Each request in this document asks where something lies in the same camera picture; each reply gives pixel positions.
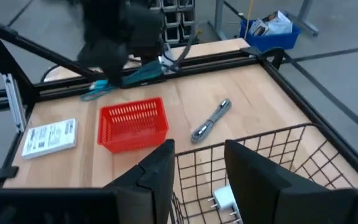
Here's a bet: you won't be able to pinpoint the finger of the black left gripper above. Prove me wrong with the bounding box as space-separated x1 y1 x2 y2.
77 39 129 87
127 9 166 65

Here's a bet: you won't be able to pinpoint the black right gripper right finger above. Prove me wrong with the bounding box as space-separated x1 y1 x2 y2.
223 139 358 224

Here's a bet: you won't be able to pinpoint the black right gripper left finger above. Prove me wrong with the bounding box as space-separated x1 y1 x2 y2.
103 138 177 224

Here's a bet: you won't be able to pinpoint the teal handled tool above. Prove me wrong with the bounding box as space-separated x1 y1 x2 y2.
80 60 165 102

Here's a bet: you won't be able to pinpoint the white plug charger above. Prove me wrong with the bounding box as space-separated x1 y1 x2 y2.
208 184 237 212

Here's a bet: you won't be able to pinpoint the red plastic basket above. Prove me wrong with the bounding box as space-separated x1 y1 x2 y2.
97 96 170 154

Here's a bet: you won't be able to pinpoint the grey braided cable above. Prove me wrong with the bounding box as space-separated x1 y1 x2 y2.
191 98 232 144

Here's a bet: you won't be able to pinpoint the white labelled packet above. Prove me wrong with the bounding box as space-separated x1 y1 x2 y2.
21 118 78 160

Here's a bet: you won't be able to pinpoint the blue plastic bin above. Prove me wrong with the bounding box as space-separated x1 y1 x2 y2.
239 19 303 53

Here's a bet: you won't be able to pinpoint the grey stacked storage bins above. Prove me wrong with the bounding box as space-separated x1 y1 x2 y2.
158 0 198 44

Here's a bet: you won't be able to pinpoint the grey desk foot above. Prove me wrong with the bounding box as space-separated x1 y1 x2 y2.
213 0 230 40
293 0 319 37

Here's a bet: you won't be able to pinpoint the white printed carton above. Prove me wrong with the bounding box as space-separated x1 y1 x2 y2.
262 11 293 35
249 18 270 37

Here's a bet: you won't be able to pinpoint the black edge clamp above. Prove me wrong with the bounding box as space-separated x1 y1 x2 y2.
0 166 20 188

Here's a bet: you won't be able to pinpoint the black wire basket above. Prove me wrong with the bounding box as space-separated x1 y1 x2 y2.
169 123 356 224

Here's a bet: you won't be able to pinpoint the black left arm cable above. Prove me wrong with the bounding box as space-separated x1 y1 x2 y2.
40 64 65 83

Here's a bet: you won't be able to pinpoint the black aluminium table frame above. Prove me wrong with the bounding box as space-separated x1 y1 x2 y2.
0 6 358 190

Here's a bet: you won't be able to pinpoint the silver aluminium bracket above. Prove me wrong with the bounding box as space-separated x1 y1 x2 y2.
2 73 27 133

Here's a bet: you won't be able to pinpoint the yellow floor cable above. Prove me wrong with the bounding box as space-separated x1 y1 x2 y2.
244 0 255 40

